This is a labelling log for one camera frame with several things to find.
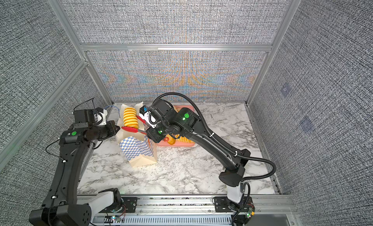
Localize blue checkered paper bag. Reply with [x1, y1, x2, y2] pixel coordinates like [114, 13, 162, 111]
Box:
[105, 102, 157, 167]

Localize red kitchen tongs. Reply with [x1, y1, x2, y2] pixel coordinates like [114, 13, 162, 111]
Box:
[121, 116, 146, 135]

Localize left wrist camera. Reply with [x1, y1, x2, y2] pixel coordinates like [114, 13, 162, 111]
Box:
[93, 107, 108, 126]

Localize pink plastic tray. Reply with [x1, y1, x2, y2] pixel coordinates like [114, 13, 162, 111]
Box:
[157, 105, 195, 147]

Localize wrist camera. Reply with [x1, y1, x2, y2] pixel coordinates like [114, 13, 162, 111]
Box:
[139, 106, 158, 128]
[93, 107, 108, 126]

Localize left thin black cable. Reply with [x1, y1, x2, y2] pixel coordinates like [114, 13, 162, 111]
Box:
[45, 97, 95, 162]

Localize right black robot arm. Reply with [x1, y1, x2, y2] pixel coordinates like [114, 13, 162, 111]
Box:
[139, 99, 251, 208]

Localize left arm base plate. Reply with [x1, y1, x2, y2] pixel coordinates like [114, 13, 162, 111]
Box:
[100, 197, 138, 214]

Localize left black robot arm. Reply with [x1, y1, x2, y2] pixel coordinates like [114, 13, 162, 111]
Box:
[29, 107, 123, 226]

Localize aluminium front rail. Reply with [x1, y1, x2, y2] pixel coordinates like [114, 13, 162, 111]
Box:
[91, 195, 303, 226]

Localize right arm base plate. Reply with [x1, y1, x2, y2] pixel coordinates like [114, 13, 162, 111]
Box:
[212, 195, 255, 213]

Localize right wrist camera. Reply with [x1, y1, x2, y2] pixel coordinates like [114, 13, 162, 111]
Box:
[139, 106, 158, 128]

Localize long brown baguette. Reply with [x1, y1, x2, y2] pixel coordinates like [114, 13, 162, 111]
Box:
[164, 135, 176, 145]

